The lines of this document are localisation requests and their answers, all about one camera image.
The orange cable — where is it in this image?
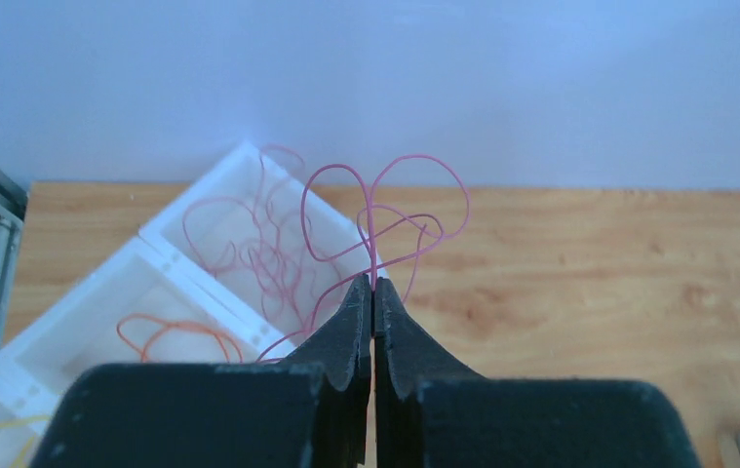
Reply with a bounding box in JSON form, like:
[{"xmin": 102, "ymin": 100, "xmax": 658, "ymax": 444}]
[{"xmin": 116, "ymin": 313, "xmax": 245, "ymax": 365}]

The white three-compartment tray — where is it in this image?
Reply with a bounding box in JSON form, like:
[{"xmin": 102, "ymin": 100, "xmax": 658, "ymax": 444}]
[{"xmin": 0, "ymin": 143, "xmax": 370, "ymax": 467}]

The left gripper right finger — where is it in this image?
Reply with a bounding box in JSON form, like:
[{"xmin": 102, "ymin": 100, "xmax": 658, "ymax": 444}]
[{"xmin": 372, "ymin": 278, "xmax": 700, "ymax": 467}]

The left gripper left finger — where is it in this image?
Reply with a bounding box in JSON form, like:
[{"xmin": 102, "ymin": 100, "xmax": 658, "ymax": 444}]
[{"xmin": 31, "ymin": 275, "xmax": 371, "ymax": 467}]

